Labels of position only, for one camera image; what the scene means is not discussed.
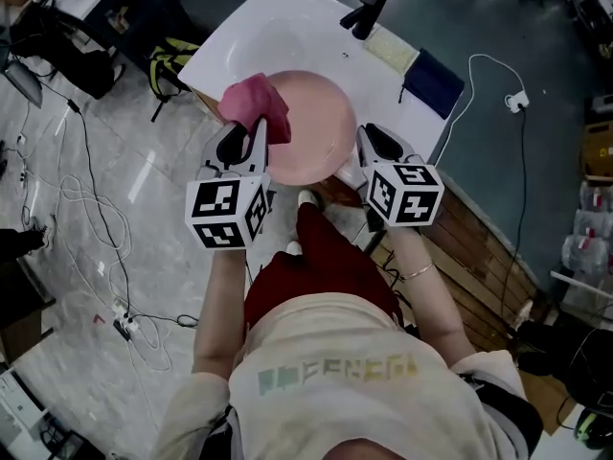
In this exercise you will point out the white shoe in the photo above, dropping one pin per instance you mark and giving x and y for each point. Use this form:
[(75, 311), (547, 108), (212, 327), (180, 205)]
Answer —
[(293, 247), (307, 197)]

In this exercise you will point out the black faucet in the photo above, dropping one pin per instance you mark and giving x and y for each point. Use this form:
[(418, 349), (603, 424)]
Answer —
[(366, 10)]

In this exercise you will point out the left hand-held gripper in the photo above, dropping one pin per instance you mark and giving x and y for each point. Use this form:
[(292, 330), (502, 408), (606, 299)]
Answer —
[(218, 209)]

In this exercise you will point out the black bag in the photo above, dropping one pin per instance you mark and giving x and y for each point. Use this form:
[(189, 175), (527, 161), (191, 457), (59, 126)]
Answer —
[(67, 55)]

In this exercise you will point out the black helmet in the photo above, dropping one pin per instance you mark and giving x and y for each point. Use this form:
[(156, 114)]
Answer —
[(591, 372)]

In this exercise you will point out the white power adapter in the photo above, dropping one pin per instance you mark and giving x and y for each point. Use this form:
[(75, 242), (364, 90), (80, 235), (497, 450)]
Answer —
[(516, 101)]

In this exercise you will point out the yellow box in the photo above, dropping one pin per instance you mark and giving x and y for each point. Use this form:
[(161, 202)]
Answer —
[(598, 151)]

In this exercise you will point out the yellow sponge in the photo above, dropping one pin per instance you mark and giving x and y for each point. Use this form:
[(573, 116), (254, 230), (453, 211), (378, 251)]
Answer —
[(390, 48)]

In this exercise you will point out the person's left forearm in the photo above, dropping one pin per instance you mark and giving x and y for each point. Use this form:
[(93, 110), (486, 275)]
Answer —
[(220, 305)]

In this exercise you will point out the white power strip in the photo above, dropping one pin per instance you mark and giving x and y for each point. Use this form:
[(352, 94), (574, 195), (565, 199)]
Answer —
[(124, 321)]

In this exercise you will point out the clear plastic bags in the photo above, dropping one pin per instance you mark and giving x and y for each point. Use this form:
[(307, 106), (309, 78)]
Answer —
[(591, 237)]

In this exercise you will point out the pink round plate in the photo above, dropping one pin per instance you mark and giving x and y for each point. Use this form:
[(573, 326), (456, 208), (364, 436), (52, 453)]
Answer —
[(316, 122)]

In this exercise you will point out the wooden cabinet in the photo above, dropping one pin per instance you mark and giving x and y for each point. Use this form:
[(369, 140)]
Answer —
[(479, 266)]

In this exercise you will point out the yellow and black backpack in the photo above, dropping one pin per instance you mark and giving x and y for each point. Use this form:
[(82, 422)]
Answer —
[(167, 67)]

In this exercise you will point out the white sink basin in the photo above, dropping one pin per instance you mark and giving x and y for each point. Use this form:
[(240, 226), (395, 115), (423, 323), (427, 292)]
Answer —
[(268, 27)]

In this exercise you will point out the person's right forearm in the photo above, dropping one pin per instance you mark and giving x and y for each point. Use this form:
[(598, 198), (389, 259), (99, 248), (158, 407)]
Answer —
[(431, 295)]

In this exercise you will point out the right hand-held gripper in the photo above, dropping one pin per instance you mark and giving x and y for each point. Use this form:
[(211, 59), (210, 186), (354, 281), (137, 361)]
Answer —
[(407, 192)]

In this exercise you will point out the small red angled piece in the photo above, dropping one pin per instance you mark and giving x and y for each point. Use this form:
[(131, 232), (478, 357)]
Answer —
[(99, 319)]

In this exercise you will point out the red trousers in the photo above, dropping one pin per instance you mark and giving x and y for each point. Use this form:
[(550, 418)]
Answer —
[(325, 266)]

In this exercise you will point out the pink-red cloth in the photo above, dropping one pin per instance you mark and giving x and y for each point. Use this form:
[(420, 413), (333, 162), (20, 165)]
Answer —
[(256, 101)]

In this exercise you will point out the cream printed t-shirt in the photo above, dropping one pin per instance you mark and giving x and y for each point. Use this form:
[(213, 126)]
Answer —
[(345, 391)]

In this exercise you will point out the dark blue folded cloth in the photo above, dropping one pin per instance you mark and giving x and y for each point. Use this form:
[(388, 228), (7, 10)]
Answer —
[(433, 84)]

